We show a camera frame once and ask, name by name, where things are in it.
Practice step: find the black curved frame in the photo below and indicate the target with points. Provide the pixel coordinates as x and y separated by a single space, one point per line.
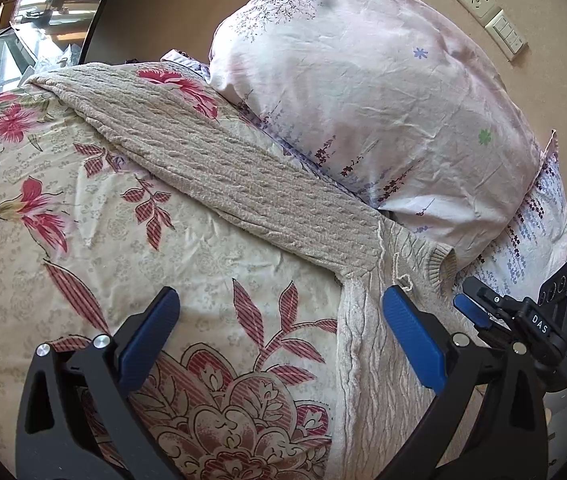
105 5

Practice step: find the pink floral print pillow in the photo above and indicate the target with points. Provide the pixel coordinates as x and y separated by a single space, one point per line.
538 230
373 100

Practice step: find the white wall switch panel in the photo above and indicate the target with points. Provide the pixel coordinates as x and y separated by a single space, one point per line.
507 34

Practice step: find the red floral print quilt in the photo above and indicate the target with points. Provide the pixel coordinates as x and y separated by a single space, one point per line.
78 240

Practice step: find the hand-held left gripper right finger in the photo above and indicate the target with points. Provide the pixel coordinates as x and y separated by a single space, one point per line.
413 341

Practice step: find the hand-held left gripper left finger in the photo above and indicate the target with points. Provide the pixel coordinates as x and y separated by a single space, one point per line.
149 336

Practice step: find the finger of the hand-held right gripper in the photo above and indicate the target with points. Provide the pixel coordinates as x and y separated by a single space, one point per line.
471 310
483 294

